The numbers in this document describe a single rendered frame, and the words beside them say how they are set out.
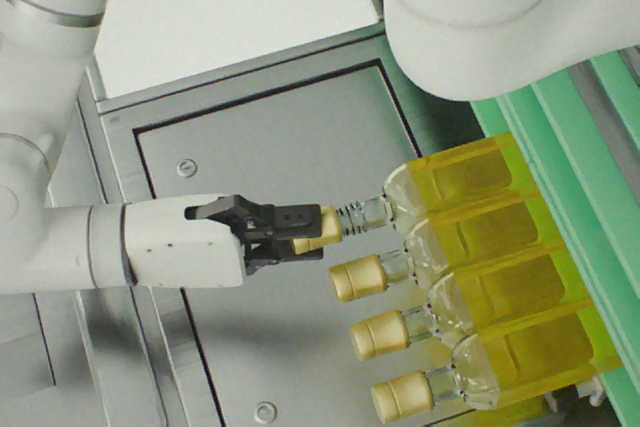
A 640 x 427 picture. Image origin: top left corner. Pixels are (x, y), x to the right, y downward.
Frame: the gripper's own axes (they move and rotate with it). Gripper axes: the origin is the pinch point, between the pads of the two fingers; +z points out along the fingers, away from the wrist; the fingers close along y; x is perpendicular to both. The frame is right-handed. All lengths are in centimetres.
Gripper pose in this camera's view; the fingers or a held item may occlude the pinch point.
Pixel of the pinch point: (300, 233)
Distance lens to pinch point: 110.4
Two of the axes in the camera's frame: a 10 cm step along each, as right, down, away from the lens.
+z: 10.0, -0.7, 0.0
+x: -0.6, -8.6, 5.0
